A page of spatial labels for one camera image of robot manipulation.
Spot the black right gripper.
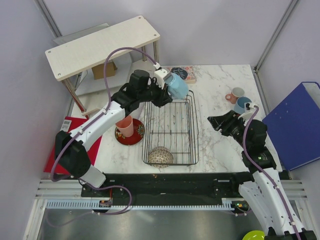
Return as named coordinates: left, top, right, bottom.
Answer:
left=207, top=109, right=251, bottom=150

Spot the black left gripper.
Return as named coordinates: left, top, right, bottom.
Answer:
left=138, top=79, right=173, bottom=108

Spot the light blue mug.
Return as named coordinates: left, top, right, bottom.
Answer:
left=165, top=73, right=189, bottom=100

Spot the blue tumbler cup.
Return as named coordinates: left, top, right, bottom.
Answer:
left=233, top=96, right=252, bottom=115

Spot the pink mug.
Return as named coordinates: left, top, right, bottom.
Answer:
left=225, top=87, right=245, bottom=104

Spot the red floral plate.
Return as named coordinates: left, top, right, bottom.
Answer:
left=114, top=118, right=145, bottom=146

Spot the pink tumbler cup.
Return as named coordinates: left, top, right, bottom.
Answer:
left=115, top=115, right=134, bottom=138

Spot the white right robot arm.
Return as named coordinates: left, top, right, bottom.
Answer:
left=207, top=110, right=317, bottom=240

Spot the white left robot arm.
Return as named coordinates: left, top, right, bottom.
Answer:
left=53, top=68, right=173, bottom=197

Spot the floral cover book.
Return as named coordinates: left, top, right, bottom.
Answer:
left=166, top=66, right=197, bottom=84

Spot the patterned ceramic bowl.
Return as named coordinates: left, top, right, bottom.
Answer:
left=147, top=146, right=174, bottom=168

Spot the cardboard box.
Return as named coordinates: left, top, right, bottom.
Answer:
left=91, top=61, right=118, bottom=80

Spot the blue binder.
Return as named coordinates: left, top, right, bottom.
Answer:
left=262, top=81, right=320, bottom=171

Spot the red folder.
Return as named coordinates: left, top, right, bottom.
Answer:
left=43, top=116, right=103, bottom=173

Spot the white wooden shelf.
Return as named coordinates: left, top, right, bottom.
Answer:
left=45, top=16, right=160, bottom=119

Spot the green plate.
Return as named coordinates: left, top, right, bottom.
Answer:
left=242, top=230, right=265, bottom=240

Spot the purple shelf cable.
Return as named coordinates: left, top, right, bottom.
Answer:
left=136, top=103, right=146, bottom=121

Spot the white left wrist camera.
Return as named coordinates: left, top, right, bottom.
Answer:
left=153, top=62, right=172, bottom=90

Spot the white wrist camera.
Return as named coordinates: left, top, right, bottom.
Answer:
left=238, top=102, right=257, bottom=121
left=153, top=62, right=172, bottom=90

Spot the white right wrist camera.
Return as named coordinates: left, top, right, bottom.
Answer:
left=238, top=102, right=257, bottom=121

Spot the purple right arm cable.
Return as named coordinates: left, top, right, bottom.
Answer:
left=242, top=104, right=303, bottom=240

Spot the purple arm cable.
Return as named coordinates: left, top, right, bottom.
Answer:
left=51, top=47, right=161, bottom=182
left=242, top=104, right=303, bottom=240

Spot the black wire dish rack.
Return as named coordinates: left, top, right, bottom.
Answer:
left=142, top=90, right=199, bottom=168

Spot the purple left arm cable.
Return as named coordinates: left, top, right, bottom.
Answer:
left=51, top=47, right=161, bottom=182

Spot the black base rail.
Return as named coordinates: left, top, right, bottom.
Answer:
left=81, top=171, right=253, bottom=205

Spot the white slotted cable duct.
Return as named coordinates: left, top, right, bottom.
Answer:
left=45, top=198, right=249, bottom=211

